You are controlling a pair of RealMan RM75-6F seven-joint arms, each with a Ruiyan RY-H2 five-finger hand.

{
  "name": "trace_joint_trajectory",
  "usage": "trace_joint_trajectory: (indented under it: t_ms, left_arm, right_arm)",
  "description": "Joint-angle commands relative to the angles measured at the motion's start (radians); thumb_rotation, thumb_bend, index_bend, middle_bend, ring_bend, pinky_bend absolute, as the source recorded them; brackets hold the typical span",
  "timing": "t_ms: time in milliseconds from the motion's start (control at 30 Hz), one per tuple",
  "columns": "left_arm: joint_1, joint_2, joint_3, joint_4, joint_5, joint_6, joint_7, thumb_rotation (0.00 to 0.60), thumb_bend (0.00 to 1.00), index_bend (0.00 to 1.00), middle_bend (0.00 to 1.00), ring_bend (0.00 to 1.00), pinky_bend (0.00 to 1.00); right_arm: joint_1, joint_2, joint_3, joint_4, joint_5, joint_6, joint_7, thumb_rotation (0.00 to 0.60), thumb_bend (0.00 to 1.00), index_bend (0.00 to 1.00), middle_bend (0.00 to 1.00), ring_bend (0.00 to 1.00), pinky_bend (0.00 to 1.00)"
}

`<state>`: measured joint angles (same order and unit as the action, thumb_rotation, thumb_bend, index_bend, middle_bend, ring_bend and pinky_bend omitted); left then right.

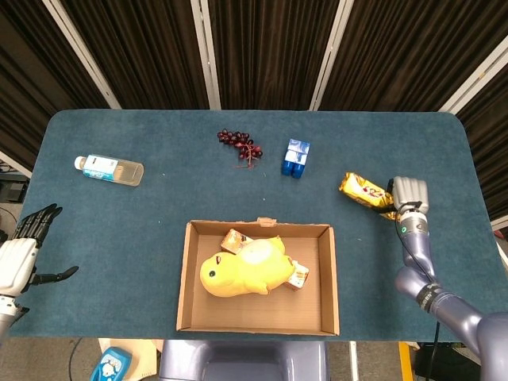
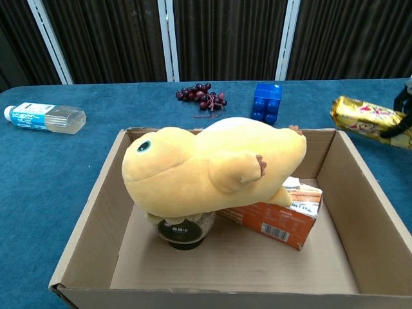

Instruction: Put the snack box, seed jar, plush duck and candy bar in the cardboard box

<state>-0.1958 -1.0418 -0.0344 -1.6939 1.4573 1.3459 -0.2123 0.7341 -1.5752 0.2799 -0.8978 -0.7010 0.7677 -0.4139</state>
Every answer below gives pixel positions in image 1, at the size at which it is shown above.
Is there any clear plastic water bottle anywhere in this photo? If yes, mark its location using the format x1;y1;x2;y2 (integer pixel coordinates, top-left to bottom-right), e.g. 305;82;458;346
74;154;144;187

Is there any yellow plush duck toy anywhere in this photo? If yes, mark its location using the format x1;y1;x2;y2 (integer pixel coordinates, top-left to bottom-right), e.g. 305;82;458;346
198;235;297;298

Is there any bunch of dark red grapes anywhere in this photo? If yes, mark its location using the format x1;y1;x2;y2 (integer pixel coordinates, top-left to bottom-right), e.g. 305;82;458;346
217;129;264;171

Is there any yellow snack package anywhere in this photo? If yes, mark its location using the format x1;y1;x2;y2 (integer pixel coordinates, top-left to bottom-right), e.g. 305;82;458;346
339;171;398;221

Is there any dark brown pleated curtain panel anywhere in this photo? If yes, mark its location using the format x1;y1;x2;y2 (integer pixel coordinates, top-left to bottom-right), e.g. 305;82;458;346
208;0;341;111
319;0;508;112
0;0;111;170
456;59;508;223
59;0;210;110

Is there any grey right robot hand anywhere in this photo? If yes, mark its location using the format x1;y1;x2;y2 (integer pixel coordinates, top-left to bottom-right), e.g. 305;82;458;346
387;175;430;216

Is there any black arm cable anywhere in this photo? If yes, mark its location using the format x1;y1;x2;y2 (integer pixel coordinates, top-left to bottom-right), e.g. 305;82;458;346
394;201;442;354

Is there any blue toy building block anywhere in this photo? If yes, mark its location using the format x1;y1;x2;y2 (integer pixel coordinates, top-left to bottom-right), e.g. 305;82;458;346
280;138;312;178

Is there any blue felt table cover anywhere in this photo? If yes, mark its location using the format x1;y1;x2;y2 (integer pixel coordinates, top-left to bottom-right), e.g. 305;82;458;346
8;109;508;343

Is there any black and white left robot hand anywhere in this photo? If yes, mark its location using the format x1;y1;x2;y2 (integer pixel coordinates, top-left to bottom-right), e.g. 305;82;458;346
0;203;79;297

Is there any purple-grey robot torso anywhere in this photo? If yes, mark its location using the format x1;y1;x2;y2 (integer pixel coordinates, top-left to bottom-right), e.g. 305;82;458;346
158;340;330;381

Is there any blue teach pendant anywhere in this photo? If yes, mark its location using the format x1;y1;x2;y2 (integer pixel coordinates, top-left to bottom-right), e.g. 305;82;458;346
89;347;133;381

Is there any open brown cardboard box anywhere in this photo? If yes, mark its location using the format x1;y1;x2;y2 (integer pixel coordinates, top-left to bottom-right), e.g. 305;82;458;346
175;217;341;337

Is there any white partition post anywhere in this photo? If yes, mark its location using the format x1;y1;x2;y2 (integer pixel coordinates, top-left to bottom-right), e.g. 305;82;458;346
439;35;508;116
308;0;351;111
42;0;121;110
190;0;222;110

